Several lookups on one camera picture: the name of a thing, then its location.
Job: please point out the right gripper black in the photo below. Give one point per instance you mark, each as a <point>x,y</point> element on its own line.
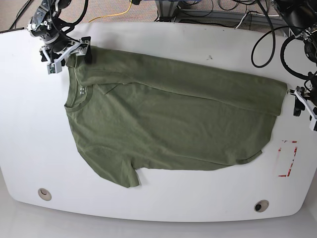
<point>65,48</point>

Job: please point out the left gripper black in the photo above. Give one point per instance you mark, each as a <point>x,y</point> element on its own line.
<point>303,101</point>

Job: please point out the olive green t-shirt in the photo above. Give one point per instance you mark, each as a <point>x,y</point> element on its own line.
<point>128,111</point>

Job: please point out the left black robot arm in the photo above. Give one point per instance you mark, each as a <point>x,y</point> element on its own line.
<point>301,17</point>

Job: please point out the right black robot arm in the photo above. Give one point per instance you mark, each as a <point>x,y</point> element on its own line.
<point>47,25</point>

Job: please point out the red tape rectangle marking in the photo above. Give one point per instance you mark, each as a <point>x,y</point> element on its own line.
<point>285,158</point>

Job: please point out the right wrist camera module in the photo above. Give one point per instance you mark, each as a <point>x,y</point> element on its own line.
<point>55,67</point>

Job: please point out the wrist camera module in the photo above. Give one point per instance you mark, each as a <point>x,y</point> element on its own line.
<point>55,67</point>
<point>313,124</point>

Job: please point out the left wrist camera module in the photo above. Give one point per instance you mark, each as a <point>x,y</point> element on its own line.
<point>313,124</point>

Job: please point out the right table cable grommet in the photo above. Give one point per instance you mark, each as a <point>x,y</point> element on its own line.
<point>261,206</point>

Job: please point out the table cable grommet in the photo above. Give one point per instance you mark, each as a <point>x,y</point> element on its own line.
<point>261,206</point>
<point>44,194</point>

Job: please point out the grey aluminium frame rail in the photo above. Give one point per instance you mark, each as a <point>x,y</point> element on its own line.
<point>169,11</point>

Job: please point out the left table cable grommet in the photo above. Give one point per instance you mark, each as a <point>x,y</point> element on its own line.
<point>44,194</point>

